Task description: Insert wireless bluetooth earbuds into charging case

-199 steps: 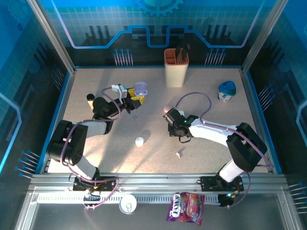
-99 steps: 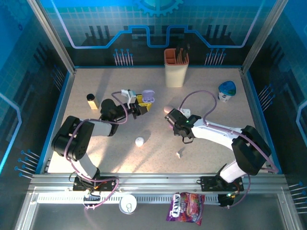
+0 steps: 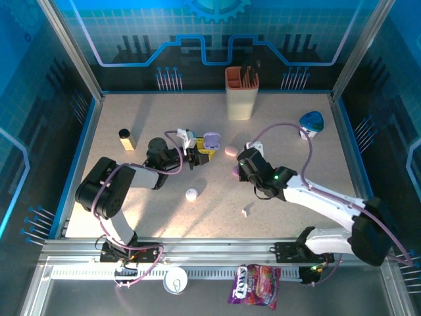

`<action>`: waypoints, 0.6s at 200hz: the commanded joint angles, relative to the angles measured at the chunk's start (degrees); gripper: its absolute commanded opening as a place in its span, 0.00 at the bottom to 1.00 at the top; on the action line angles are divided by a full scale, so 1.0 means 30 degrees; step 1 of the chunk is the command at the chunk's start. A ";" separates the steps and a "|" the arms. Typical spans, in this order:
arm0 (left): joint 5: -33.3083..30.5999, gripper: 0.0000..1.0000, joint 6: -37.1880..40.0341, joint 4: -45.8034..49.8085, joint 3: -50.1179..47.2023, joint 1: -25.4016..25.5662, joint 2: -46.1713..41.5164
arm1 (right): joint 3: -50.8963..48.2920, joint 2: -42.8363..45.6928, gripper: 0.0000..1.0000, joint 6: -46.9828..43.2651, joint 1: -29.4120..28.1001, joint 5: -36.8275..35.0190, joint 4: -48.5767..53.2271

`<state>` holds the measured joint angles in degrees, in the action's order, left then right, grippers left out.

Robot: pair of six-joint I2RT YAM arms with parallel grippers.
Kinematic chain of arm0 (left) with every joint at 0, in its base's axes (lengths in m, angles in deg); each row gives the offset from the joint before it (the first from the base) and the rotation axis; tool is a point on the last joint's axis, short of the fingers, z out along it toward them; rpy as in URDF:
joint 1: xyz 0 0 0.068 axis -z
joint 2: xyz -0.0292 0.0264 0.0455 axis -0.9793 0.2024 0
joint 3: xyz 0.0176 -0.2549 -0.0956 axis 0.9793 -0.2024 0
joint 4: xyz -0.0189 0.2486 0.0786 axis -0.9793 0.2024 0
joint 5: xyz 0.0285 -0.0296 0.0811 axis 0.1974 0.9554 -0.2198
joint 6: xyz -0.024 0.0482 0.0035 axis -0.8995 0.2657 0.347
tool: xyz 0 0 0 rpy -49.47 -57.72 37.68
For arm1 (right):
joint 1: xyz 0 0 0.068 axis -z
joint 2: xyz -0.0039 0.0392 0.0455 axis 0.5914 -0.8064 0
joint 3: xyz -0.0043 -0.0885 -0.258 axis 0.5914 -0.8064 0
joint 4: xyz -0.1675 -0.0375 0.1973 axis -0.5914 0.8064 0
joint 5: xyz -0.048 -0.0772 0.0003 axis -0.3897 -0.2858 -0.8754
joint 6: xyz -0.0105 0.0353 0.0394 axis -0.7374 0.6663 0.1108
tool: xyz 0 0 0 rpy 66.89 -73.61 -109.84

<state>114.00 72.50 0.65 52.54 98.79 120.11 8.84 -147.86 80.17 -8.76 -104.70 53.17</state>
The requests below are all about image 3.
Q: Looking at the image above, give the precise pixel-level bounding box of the wooden bottle black cap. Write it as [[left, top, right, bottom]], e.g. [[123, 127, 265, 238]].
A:
[[118, 128, 137, 152]]

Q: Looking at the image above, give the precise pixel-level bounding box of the beige utensil holder orange top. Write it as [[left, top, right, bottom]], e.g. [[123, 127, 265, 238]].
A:
[[224, 66, 260, 122]]

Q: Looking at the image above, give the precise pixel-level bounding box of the white cup blue lid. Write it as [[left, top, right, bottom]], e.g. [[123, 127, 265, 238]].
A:
[[298, 111, 325, 142]]

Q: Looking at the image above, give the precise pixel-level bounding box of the purple candy bag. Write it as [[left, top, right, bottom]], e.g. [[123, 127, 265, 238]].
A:
[[228, 263, 282, 311]]

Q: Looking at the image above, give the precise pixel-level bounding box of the black control box green light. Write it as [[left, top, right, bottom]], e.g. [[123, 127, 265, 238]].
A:
[[298, 265, 326, 288]]

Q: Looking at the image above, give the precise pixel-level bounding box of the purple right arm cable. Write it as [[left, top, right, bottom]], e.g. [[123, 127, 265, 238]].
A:
[[247, 122, 414, 287]]

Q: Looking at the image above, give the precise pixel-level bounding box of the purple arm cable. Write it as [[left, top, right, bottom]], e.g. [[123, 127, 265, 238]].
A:
[[91, 130, 185, 290], [247, 122, 414, 287]]

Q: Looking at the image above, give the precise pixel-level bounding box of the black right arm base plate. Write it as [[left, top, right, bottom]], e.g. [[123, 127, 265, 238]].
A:
[[274, 242, 335, 264]]

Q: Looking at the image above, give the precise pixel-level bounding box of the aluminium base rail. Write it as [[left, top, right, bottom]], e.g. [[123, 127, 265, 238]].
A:
[[39, 237, 395, 264]]

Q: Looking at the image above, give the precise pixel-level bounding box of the black knife handle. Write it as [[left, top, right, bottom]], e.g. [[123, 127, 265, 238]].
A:
[[251, 59, 262, 87]]

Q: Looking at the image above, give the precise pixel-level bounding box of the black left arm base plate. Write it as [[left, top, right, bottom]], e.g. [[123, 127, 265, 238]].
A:
[[99, 242, 162, 264]]

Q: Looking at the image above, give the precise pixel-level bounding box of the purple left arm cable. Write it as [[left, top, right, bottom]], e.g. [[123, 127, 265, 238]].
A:
[[91, 130, 185, 290]]

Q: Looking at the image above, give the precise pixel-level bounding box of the white slotted cable duct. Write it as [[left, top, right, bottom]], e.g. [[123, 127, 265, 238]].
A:
[[51, 267, 302, 281]]

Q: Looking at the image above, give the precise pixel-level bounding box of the aluminium frame post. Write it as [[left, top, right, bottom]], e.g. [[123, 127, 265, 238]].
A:
[[330, 0, 395, 103], [36, 0, 106, 102]]

